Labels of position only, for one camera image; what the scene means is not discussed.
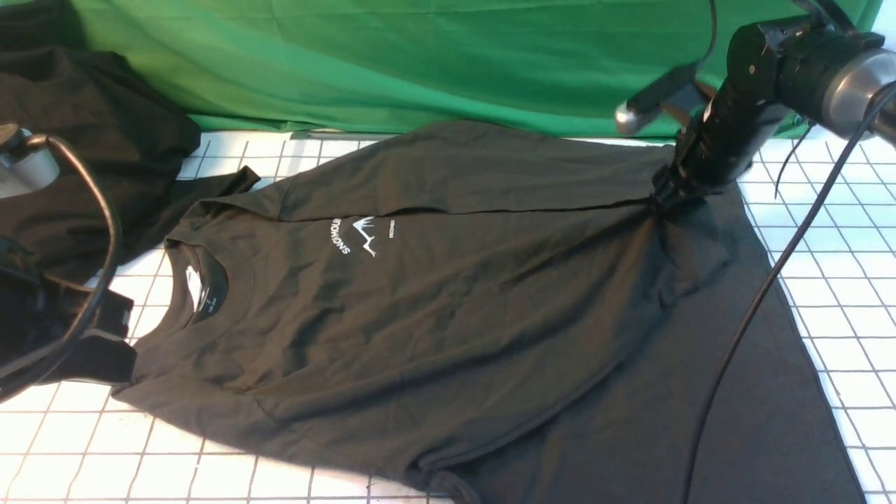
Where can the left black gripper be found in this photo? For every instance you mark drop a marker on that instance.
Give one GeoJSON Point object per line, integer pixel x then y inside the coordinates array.
{"type": "Point", "coordinates": [56, 331]}

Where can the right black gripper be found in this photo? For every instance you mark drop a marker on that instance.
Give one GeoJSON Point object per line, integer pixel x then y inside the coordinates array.
{"type": "Point", "coordinates": [717, 147]}

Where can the gray long-sleeve top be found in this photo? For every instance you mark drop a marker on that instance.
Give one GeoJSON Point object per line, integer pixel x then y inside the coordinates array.
{"type": "Point", "coordinates": [497, 316]}

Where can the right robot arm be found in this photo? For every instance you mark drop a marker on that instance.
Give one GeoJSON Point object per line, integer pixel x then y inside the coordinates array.
{"type": "Point", "coordinates": [841, 82]}

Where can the dark clothes pile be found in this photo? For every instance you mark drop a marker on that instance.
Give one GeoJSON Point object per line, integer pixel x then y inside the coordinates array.
{"type": "Point", "coordinates": [132, 138]}

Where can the green backdrop cloth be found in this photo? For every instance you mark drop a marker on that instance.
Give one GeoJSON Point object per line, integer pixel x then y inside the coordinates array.
{"type": "Point", "coordinates": [387, 67]}

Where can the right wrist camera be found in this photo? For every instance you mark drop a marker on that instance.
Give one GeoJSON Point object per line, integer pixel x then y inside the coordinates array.
{"type": "Point", "coordinates": [675, 93]}

